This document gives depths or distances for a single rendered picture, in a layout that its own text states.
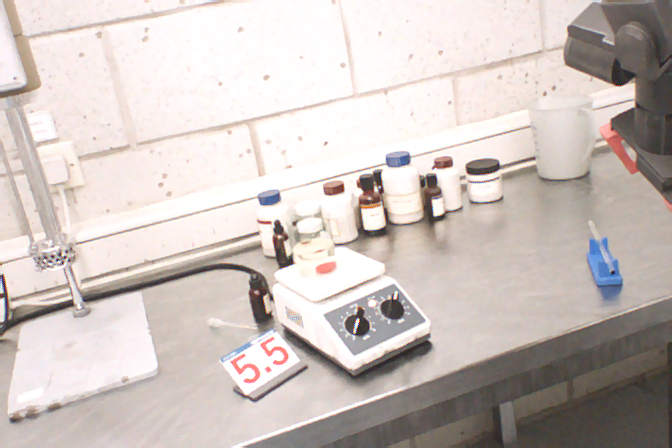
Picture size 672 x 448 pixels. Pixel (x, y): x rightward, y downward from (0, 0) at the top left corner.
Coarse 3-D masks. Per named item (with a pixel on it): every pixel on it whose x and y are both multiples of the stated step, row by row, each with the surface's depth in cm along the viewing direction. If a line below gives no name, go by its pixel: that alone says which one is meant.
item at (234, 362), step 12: (276, 336) 96; (252, 348) 94; (264, 348) 95; (276, 348) 95; (288, 348) 96; (228, 360) 92; (240, 360) 92; (252, 360) 93; (264, 360) 94; (276, 360) 94; (288, 360) 95; (240, 372) 91; (252, 372) 92; (264, 372) 92; (252, 384) 91
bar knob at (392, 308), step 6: (396, 294) 94; (384, 300) 95; (390, 300) 95; (396, 300) 94; (384, 306) 95; (390, 306) 93; (396, 306) 94; (402, 306) 95; (384, 312) 94; (390, 312) 93; (396, 312) 94; (402, 312) 94; (390, 318) 94; (396, 318) 94
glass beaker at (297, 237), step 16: (288, 224) 99; (304, 224) 102; (320, 224) 96; (304, 240) 96; (320, 240) 97; (304, 256) 97; (320, 256) 97; (336, 256) 100; (304, 272) 98; (320, 272) 98
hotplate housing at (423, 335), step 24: (288, 288) 101; (360, 288) 97; (288, 312) 101; (312, 312) 94; (312, 336) 96; (336, 336) 91; (408, 336) 93; (336, 360) 93; (360, 360) 89; (384, 360) 92
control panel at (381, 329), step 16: (384, 288) 97; (352, 304) 95; (368, 304) 95; (336, 320) 93; (368, 320) 93; (384, 320) 93; (400, 320) 94; (416, 320) 94; (352, 336) 91; (368, 336) 91; (384, 336) 92; (352, 352) 89
